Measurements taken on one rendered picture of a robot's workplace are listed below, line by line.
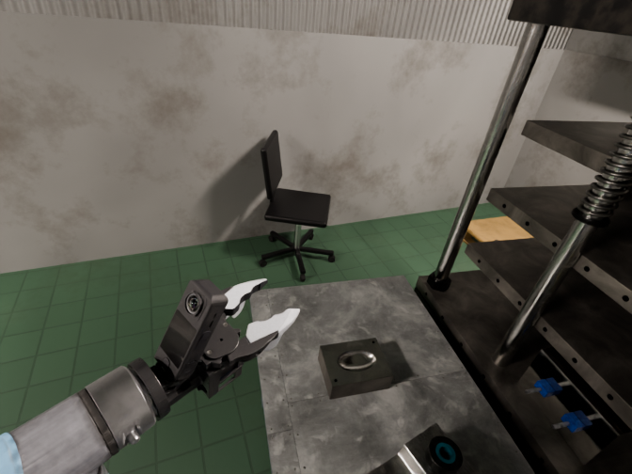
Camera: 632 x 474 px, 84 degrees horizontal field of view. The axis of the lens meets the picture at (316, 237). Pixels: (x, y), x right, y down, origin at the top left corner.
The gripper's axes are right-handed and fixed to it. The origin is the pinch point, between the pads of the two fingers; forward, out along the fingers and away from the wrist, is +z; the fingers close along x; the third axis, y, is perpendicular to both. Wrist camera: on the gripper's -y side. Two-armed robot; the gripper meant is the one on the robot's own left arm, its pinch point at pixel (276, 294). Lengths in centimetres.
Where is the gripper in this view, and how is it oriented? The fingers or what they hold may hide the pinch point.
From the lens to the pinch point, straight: 52.0
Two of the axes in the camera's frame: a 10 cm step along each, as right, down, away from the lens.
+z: 6.7, -3.7, 6.5
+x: 7.2, 5.5, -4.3
